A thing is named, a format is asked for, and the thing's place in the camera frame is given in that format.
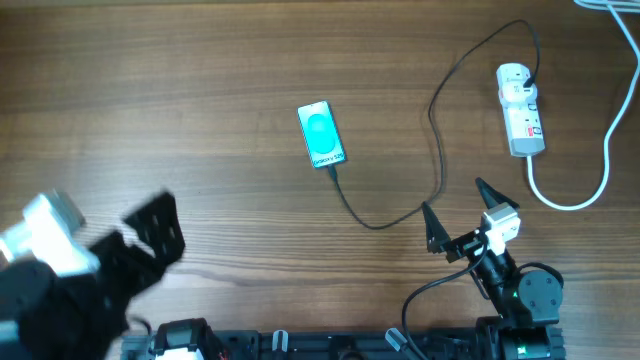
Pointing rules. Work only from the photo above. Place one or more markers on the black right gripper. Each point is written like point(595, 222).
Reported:
point(465, 242)

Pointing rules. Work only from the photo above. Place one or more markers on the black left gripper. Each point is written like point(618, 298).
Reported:
point(118, 253)

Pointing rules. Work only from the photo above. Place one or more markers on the smartphone with teal screen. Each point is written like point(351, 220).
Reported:
point(322, 139)

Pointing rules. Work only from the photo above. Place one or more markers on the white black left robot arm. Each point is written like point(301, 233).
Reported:
point(32, 323)

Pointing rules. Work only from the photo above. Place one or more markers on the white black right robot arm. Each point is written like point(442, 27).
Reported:
point(526, 297)

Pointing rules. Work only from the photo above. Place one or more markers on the white USB charger plug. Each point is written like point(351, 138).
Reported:
point(514, 93)

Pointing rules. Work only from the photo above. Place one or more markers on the white power strip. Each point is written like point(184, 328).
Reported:
point(522, 123)

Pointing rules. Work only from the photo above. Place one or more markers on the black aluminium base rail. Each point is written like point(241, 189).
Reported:
point(350, 345)

